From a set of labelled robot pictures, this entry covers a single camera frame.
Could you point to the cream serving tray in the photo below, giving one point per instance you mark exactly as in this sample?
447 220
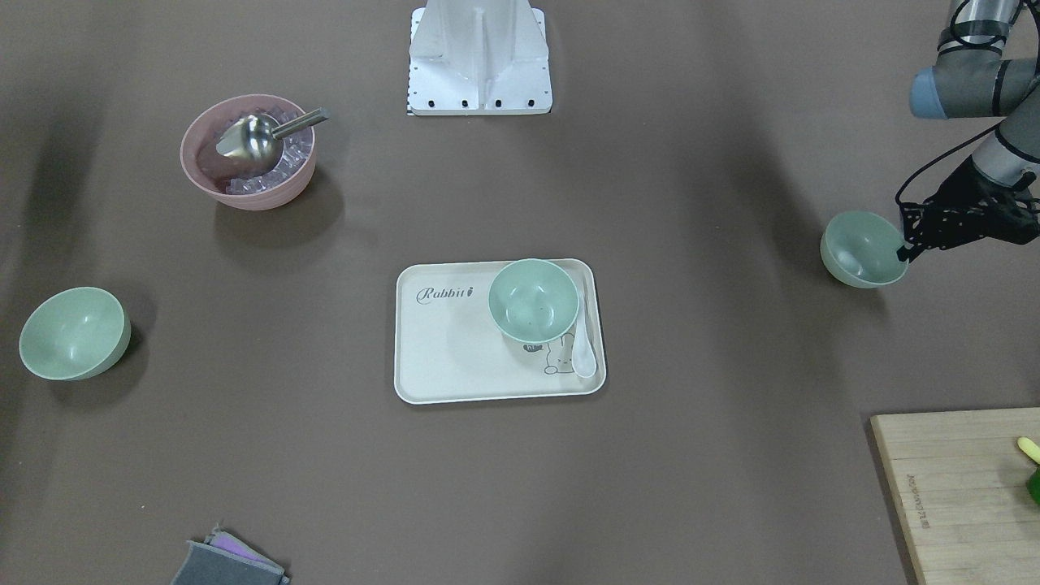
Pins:
448 349

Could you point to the white ceramic spoon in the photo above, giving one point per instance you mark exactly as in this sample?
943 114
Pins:
583 356

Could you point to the white pillar base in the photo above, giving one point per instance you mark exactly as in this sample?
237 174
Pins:
478 58

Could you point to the grey folded cloth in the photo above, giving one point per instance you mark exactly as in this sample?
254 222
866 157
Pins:
224 558

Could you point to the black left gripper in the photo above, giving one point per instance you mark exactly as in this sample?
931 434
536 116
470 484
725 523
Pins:
964 195

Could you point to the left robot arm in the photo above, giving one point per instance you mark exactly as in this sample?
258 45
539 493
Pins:
971 79

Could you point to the wooden cutting board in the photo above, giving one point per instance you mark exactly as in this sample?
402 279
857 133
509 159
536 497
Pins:
959 484

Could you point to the green lime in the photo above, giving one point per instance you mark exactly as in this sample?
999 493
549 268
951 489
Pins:
1033 486

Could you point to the green bowl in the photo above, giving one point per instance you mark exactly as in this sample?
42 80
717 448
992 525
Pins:
860 249
533 301
74 335

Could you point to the yellow plastic knife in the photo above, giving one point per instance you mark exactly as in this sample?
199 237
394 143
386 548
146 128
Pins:
1030 448

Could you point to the green bowl on tray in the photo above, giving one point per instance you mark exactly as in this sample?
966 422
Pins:
533 301

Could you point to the metal scoop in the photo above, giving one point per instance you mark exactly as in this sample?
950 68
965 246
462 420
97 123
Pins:
253 145

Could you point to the pink bowl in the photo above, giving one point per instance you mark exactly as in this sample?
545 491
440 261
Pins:
243 189

